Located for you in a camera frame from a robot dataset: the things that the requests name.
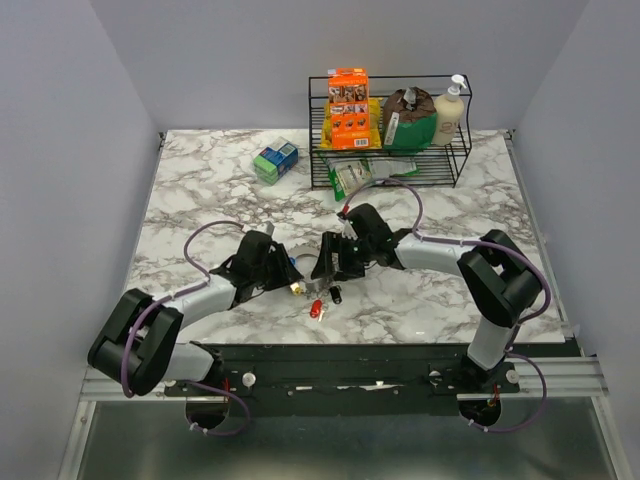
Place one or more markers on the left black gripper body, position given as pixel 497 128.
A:
pixel 264 276

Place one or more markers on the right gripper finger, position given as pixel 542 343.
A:
pixel 349 267
pixel 324 267

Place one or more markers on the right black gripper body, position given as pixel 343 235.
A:
pixel 363 247

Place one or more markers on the metal disc with keyrings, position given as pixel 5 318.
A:
pixel 306 257

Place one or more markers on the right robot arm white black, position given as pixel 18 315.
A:
pixel 503 283

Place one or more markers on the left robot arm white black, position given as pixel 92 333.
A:
pixel 138 346

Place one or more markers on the yellow key tag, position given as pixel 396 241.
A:
pixel 296 289

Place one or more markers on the black key tag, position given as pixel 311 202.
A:
pixel 335 293

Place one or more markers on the red key tag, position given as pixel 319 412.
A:
pixel 316 309

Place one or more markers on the green white pouch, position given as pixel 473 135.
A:
pixel 346 174

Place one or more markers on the silver green foil pouch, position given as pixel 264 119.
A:
pixel 385 168

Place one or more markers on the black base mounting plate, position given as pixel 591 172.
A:
pixel 412 400

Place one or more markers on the green sponge pack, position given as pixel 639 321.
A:
pixel 275 160

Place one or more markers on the brown green coffee bag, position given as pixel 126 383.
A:
pixel 409 120

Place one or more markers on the yellow snack bag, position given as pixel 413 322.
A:
pixel 374 111

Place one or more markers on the cream lotion pump bottle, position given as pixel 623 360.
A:
pixel 449 108

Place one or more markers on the orange cardboard box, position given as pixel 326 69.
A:
pixel 348 101

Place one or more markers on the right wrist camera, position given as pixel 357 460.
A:
pixel 348 231

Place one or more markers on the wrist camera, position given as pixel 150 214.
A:
pixel 348 231
pixel 269 228

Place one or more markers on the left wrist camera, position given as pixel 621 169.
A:
pixel 269 228

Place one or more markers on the black wire shelf rack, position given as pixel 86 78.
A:
pixel 438 165

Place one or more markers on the aluminium rail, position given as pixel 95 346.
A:
pixel 518 376

